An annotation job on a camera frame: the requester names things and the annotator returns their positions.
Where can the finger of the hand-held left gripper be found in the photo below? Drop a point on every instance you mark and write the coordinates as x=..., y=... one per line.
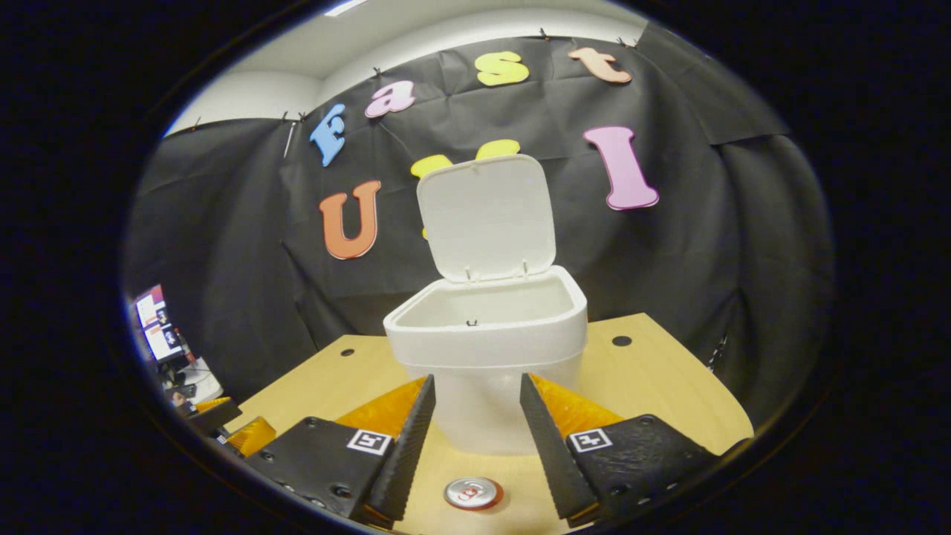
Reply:
x=215, y=416
x=252, y=437

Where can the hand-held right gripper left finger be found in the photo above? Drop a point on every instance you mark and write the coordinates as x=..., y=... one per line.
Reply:
x=405, y=453

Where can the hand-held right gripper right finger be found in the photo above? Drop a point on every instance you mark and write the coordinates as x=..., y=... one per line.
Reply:
x=550, y=453

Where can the red pop can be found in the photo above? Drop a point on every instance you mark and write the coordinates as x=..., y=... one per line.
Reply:
x=473, y=493

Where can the white desktop garbage bin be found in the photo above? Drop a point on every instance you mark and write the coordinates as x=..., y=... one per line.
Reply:
x=490, y=349

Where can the wooden desktop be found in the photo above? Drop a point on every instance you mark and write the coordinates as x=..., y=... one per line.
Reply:
x=654, y=386

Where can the white side table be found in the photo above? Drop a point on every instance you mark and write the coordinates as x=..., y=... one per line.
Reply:
x=204, y=386

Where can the computer monitor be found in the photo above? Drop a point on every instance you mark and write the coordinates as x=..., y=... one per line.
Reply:
x=156, y=327

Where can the black backdrop cloth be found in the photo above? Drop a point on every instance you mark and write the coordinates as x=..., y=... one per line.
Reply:
x=669, y=282

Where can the ceiling light panel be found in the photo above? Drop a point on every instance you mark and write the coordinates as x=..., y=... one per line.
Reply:
x=345, y=7

